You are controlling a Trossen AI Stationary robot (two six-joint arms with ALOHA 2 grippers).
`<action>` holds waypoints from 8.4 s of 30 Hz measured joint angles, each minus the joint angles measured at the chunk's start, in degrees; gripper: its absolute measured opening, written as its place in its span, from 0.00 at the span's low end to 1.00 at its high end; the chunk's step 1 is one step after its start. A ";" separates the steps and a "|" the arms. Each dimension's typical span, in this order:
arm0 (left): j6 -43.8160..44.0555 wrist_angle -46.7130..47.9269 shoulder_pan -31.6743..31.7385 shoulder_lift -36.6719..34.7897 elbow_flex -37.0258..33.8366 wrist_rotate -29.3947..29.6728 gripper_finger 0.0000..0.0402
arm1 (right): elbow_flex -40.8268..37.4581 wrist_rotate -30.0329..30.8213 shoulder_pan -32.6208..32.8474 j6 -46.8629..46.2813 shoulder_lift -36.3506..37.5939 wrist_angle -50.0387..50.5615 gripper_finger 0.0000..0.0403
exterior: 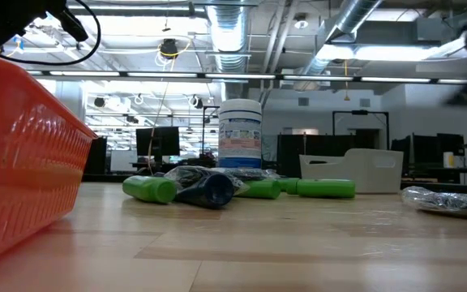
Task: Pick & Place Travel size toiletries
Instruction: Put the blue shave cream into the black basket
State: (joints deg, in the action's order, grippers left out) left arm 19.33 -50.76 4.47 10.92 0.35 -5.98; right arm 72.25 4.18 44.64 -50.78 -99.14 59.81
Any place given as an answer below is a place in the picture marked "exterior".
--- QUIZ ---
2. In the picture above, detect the orange plastic basket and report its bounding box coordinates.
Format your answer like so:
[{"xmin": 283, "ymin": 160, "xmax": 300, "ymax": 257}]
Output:
[{"xmin": 0, "ymin": 52, "xmax": 99, "ymax": 271}]

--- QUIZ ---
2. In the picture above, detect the grey plastic bin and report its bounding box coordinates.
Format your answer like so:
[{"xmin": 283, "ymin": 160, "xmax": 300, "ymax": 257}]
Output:
[{"xmin": 298, "ymin": 148, "xmax": 405, "ymax": 195}]

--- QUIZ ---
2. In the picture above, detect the black monitor with stand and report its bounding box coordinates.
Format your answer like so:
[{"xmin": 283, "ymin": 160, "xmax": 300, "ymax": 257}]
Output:
[{"xmin": 135, "ymin": 126, "xmax": 181, "ymax": 163}]

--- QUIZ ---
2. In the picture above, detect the black desk monitor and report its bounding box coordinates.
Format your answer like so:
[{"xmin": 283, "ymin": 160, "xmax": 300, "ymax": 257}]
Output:
[
  {"xmin": 391, "ymin": 135, "xmax": 413, "ymax": 165},
  {"xmin": 413, "ymin": 134, "xmax": 437, "ymax": 165},
  {"xmin": 437, "ymin": 132, "xmax": 465, "ymax": 157}
]

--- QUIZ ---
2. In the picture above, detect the silver spiral ceiling duct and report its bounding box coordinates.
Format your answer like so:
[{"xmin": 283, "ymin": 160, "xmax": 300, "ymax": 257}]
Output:
[{"xmin": 204, "ymin": 0, "xmax": 251, "ymax": 74}]

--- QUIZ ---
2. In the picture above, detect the silver slanted ceiling duct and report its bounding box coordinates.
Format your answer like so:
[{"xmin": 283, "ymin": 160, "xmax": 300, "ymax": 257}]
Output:
[{"xmin": 293, "ymin": 0, "xmax": 383, "ymax": 90}]

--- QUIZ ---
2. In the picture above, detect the bagged cable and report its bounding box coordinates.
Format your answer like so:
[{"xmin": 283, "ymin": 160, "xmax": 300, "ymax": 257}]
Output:
[{"xmin": 399, "ymin": 185, "xmax": 467, "ymax": 222}]

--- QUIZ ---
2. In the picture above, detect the black ceiling cable reel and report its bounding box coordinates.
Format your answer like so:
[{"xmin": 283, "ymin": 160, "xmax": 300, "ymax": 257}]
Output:
[{"xmin": 159, "ymin": 38, "xmax": 179, "ymax": 60}]

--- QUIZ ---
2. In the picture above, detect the black rack frame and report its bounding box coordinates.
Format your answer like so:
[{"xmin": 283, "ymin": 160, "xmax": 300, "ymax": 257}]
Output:
[{"xmin": 332, "ymin": 109, "xmax": 391, "ymax": 151}]

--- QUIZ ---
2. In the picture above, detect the dark blue toiletry tube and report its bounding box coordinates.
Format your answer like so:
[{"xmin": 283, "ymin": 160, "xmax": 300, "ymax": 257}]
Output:
[{"xmin": 174, "ymin": 173, "xmax": 236, "ymax": 210}]

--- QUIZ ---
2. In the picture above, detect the yellow hanging cord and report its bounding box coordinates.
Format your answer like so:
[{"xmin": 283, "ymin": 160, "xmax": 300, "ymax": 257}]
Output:
[{"xmin": 341, "ymin": 59, "xmax": 351, "ymax": 102}]

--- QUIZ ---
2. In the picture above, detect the green travel bottle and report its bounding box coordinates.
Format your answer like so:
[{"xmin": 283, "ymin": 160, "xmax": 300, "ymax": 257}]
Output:
[
  {"xmin": 122, "ymin": 174, "xmax": 178, "ymax": 204},
  {"xmin": 280, "ymin": 177, "xmax": 357, "ymax": 200},
  {"xmin": 236, "ymin": 178, "xmax": 282, "ymax": 200}
]

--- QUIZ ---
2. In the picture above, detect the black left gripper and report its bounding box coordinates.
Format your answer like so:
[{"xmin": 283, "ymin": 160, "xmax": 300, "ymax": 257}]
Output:
[{"xmin": 0, "ymin": 0, "xmax": 89, "ymax": 56}]

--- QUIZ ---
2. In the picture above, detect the black overhead light bar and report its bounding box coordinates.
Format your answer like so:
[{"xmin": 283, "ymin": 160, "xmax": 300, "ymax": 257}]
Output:
[{"xmin": 26, "ymin": 71, "xmax": 467, "ymax": 85}]

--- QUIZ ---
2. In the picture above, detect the white wipes canister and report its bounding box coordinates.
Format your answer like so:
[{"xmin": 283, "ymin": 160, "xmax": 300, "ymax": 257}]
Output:
[{"xmin": 217, "ymin": 98, "xmax": 263, "ymax": 170}]

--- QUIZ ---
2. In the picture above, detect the black pole stand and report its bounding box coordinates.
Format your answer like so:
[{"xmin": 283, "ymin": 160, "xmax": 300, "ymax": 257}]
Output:
[{"xmin": 201, "ymin": 105, "xmax": 221, "ymax": 155}]

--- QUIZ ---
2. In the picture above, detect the black tall cabinet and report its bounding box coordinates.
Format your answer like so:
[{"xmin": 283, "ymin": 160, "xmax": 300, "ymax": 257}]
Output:
[{"xmin": 83, "ymin": 136, "xmax": 108, "ymax": 175}]

